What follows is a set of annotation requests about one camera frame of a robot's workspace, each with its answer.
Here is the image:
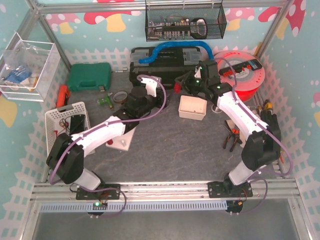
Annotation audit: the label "black mounting plate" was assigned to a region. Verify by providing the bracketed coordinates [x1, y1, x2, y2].
[207, 179, 253, 198]
[75, 183, 121, 201]

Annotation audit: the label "solder wire spool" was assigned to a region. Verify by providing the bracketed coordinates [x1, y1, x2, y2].
[211, 105, 222, 114]

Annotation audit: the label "red filament spool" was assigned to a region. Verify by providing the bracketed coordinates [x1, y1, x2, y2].
[215, 50, 265, 102]

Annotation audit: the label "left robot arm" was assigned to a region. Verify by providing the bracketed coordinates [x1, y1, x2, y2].
[46, 86, 167, 192]

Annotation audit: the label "white peg base plate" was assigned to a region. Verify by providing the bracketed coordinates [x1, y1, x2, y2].
[105, 128, 136, 151]

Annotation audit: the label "brown tape roll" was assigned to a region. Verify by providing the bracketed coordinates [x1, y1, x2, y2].
[112, 91, 128, 104]

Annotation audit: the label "black red terminal strip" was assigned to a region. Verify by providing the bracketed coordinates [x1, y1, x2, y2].
[219, 59, 263, 77]

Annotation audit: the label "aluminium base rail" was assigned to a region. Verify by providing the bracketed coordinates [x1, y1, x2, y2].
[30, 178, 301, 203]

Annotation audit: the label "orange handled tool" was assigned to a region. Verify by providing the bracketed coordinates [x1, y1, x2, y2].
[56, 84, 71, 108]

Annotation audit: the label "clear acrylic wall box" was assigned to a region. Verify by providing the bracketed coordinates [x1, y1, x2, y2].
[0, 33, 61, 102]

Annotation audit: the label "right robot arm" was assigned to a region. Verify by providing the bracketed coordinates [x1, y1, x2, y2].
[175, 60, 281, 196]

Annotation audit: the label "blue white cloth glove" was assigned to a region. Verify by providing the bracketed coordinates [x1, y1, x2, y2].
[4, 65, 32, 86]

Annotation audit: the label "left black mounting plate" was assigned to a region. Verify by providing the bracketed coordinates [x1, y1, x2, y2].
[75, 183, 121, 201]

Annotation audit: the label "red handled pliers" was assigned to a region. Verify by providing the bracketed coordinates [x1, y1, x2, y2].
[222, 128, 243, 152]

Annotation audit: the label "white perforated basket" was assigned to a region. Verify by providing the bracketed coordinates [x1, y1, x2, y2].
[45, 101, 91, 154]

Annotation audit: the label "green plastic case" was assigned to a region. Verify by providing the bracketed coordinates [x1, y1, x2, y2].
[66, 62, 112, 92]

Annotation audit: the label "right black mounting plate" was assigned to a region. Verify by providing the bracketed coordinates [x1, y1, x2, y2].
[207, 179, 253, 198]

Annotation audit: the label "green small motor part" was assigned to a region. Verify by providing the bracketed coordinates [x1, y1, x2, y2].
[97, 93, 114, 110]

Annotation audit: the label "black wire mesh basket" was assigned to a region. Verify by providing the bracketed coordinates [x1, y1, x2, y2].
[145, 3, 227, 42]

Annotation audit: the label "grey slotted cable duct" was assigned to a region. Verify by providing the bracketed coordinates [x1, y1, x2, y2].
[40, 200, 227, 213]

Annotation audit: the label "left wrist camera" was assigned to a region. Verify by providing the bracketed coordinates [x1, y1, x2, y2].
[140, 76, 162, 98]

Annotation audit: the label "black toolbox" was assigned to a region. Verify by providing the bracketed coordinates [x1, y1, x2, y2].
[129, 47, 202, 90]

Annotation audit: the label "blue corrugated hose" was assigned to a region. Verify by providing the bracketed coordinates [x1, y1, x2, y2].
[138, 41, 215, 65]

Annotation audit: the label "black work glove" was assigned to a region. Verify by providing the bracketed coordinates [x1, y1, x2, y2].
[260, 110, 281, 140]

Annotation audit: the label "white spring box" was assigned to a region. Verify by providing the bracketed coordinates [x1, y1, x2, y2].
[178, 95, 207, 121]

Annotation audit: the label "black board in basket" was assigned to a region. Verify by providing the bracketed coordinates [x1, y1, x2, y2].
[69, 114, 85, 135]

